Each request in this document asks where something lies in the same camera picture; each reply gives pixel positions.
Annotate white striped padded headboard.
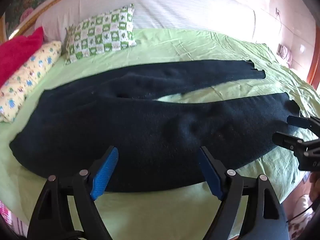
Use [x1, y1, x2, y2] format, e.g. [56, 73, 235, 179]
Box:
[35, 0, 258, 43]

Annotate pink patterned cloth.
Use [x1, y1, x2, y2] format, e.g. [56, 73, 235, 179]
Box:
[0, 200, 28, 235]

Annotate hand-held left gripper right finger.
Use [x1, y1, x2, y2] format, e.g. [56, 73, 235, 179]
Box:
[196, 146, 288, 240]

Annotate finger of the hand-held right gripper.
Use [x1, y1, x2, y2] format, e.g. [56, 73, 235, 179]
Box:
[287, 116, 320, 130]
[272, 132, 320, 153]

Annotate small pinkish bundle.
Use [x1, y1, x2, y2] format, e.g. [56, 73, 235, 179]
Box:
[277, 44, 292, 68]

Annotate floral cloth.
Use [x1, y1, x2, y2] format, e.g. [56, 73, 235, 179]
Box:
[287, 195, 318, 233]

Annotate green bed sheet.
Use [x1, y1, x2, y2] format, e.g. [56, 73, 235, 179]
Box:
[0, 27, 318, 240]

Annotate black pants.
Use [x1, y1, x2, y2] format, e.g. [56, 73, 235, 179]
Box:
[9, 59, 302, 193]

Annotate green checkered pillow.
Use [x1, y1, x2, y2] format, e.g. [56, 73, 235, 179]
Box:
[64, 4, 137, 65]

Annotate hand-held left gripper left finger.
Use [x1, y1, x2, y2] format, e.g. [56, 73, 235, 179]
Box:
[27, 146, 119, 240]

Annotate wooden door frame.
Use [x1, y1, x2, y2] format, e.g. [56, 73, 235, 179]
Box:
[307, 55, 320, 90]

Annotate red fleece blanket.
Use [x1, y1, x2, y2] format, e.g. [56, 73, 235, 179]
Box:
[0, 26, 45, 87]

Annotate yellow patterned pillow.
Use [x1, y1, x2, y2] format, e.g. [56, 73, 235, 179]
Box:
[0, 40, 62, 123]

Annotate gold framed landscape painting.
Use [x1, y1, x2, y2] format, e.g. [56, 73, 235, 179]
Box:
[0, 0, 100, 43]

